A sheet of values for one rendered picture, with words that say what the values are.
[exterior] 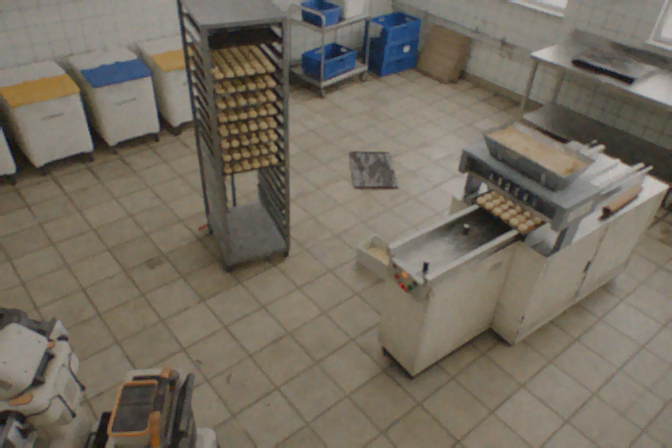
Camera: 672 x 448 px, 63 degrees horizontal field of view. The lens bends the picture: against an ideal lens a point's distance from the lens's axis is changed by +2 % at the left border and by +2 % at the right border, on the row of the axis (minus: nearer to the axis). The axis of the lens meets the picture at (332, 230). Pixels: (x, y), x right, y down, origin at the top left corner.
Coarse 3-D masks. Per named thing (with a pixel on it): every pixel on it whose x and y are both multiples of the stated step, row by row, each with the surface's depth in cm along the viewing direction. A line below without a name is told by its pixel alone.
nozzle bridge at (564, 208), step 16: (480, 144) 328; (464, 160) 326; (480, 160) 316; (496, 160) 315; (480, 176) 325; (496, 176) 322; (512, 176) 302; (528, 176) 302; (512, 192) 313; (544, 192) 291; (560, 192) 292; (576, 192) 292; (592, 192) 293; (528, 208) 304; (544, 208) 302; (560, 208) 283; (576, 208) 288; (592, 208) 301; (560, 224) 287; (576, 224) 300; (560, 240) 303
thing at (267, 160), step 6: (204, 138) 384; (270, 156) 365; (234, 162) 357; (240, 162) 360; (246, 162) 358; (252, 162) 360; (258, 162) 360; (264, 162) 359; (270, 162) 361; (276, 162) 361; (222, 168) 354; (228, 168) 351; (234, 168) 352; (240, 168) 352; (246, 168) 354
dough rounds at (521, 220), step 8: (480, 200) 328; (488, 200) 331; (496, 200) 328; (488, 208) 324; (496, 208) 322; (504, 208) 323; (512, 208) 326; (504, 216) 316; (512, 216) 320; (520, 216) 317; (528, 216) 318; (536, 216) 321; (512, 224) 313; (520, 224) 311; (528, 224) 311; (536, 224) 315; (528, 232) 309
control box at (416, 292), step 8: (392, 264) 298; (400, 264) 293; (392, 272) 300; (400, 272) 293; (408, 272) 288; (400, 280) 296; (408, 280) 290; (416, 280) 284; (416, 288) 286; (416, 296) 289
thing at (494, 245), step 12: (636, 168) 368; (612, 180) 355; (624, 180) 365; (492, 240) 302; (504, 240) 304; (480, 252) 294; (456, 264) 286; (468, 264) 293; (432, 276) 278; (444, 276) 284
